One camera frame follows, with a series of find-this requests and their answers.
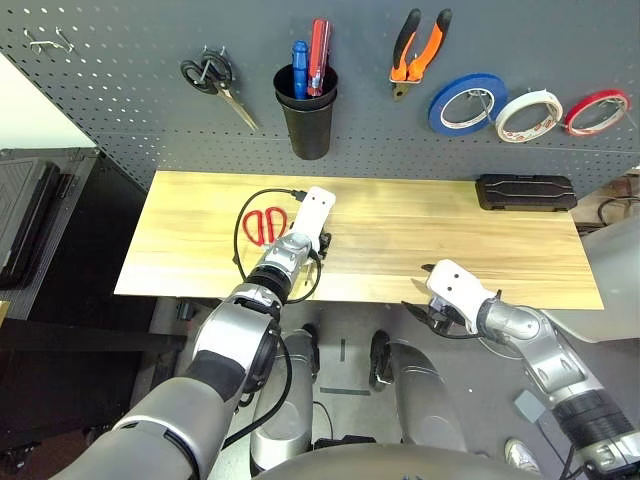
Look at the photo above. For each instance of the light grey curved shell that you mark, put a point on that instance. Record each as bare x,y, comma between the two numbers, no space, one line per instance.
615,280

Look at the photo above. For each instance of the black cup holder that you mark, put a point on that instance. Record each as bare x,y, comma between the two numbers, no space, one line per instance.
307,130

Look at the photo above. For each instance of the black right robot foot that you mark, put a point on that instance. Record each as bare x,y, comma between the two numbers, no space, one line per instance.
378,360

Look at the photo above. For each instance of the silver single peg hook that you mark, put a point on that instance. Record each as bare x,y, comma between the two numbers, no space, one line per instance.
546,92
487,107
631,120

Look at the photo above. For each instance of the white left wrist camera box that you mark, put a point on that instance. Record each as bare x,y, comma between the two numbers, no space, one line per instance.
312,215

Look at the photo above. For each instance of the blue tape roll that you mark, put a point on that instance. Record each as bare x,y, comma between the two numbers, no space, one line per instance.
470,80

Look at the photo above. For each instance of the black hard case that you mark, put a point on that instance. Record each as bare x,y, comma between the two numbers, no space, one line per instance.
25,210

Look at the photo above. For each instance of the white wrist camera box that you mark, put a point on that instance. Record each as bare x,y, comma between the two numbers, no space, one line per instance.
455,287
312,215

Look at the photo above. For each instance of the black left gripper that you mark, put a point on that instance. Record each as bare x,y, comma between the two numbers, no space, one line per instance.
325,245

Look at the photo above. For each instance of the dark grey pegboard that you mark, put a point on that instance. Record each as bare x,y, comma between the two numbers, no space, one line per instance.
150,30

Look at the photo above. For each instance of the black low cabinet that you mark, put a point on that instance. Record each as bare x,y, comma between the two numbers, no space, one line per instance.
100,210

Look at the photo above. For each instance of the white tape roll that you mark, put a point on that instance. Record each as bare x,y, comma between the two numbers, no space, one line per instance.
527,98

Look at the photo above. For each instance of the white bystander sneaker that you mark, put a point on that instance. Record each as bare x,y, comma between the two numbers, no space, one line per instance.
522,457

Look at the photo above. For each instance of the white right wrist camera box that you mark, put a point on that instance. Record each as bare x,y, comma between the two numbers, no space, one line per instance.
455,287

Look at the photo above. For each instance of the red tape roll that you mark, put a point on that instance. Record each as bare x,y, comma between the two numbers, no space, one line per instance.
595,95

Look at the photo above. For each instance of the grey robot torso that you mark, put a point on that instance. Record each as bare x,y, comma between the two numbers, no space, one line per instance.
375,467

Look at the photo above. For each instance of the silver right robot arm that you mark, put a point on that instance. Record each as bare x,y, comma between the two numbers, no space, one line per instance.
550,350

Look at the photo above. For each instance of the blue marker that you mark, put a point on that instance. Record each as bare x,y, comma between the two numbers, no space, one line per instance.
300,70

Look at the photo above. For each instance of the black floor power box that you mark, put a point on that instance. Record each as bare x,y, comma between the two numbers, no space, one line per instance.
345,441

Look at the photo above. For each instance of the black tool case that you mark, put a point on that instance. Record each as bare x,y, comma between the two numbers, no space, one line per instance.
525,195

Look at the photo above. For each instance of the grey floor pedal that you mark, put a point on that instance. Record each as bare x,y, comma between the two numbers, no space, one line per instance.
529,405

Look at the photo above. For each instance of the black table support bracket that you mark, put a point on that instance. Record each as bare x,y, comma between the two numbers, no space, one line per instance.
185,310

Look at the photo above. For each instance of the silver right robot leg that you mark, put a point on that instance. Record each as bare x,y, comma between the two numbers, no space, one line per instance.
425,400

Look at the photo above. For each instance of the silver robot leg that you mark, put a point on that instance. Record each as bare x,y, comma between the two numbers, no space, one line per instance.
425,400
285,410

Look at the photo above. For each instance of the orange black pliers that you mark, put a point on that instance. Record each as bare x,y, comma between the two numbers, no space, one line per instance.
430,50

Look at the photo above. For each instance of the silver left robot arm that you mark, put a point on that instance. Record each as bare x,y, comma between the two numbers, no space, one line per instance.
235,340

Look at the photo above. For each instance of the silver left robot leg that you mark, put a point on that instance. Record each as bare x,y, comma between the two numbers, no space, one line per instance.
285,410

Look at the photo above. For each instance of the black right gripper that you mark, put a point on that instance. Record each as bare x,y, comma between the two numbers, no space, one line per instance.
442,317

